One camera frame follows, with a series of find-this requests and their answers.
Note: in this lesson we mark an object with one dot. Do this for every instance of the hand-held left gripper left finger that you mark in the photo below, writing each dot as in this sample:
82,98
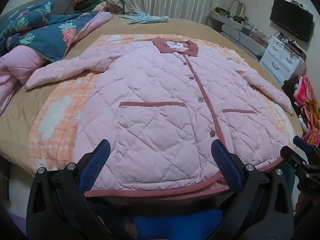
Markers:
96,166

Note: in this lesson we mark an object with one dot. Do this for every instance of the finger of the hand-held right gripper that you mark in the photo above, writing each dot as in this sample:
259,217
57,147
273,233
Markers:
292,155
301,142

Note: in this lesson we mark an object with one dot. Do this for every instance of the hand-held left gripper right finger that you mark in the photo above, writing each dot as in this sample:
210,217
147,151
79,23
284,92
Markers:
226,166

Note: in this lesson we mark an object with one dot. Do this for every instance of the pink quilted jacket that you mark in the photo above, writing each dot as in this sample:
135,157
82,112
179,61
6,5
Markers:
155,105

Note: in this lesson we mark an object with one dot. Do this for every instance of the pile of clothes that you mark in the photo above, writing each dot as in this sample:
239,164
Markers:
100,3

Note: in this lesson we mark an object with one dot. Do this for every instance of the pink cartoon towel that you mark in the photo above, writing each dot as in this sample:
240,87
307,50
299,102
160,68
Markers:
310,105

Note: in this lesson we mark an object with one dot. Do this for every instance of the dark bag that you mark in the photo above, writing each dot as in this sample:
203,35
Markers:
291,87

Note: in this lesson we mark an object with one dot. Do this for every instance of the orange plaid cloud blanket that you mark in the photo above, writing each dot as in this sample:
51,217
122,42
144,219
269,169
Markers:
57,120

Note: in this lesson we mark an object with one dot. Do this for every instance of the blue cloth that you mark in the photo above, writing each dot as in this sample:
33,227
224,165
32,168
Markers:
175,225

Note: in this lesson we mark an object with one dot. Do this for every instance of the white drawer cabinet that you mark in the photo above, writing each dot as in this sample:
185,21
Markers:
277,55

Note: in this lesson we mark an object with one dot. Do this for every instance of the grey desk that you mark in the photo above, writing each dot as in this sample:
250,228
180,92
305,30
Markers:
247,42

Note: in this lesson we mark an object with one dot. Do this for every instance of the black television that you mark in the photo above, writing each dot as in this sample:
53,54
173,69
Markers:
290,17

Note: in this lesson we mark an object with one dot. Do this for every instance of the blue floral quilt pink lining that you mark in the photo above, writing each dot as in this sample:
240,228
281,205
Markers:
50,37

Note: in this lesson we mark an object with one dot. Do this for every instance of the desk clutter of small things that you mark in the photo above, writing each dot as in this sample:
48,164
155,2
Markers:
235,17

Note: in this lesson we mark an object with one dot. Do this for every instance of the bed with tan sheet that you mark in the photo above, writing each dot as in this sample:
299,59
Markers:
175,27

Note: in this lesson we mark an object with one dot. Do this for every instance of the light blue garment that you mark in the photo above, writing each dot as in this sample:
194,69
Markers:
147,18

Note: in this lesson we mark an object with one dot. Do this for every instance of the blue floral pillow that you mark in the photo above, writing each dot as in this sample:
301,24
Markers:
20,20

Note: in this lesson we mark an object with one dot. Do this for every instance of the grey pillow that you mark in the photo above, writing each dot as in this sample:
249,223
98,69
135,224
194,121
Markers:
61,3

